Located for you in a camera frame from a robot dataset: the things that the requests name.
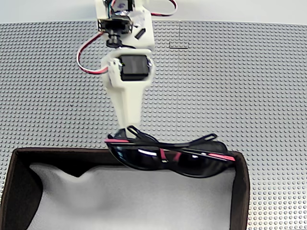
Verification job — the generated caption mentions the black sunglasses with red accents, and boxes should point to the black sunglasses with red accents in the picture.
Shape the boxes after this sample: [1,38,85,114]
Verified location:
[104,125,237,179]

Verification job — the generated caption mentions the brown woven bin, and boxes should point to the brown woven bin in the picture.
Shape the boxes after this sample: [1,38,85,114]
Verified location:
[0,147,250,230]

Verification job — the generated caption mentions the small flat grey tile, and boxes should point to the small flat grey tile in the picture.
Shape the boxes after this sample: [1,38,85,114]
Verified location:
[169,41,189,50]

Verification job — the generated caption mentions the grey studded baseplate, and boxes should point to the grey studded baseplate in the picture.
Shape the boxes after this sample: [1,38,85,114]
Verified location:
[179,20,307,230]
[0,20,181,204]

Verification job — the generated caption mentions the white foam sheet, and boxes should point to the white foam sheet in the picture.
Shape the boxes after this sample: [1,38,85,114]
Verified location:
[26,162,237,230]

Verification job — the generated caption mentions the black camera module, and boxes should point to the black camera module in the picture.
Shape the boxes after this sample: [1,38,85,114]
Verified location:
[97,14,134,48]

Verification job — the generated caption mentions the red white servo cable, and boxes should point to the red white servo cable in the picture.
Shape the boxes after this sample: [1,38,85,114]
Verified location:
[148,0,178,17]
[76,31,110,75]

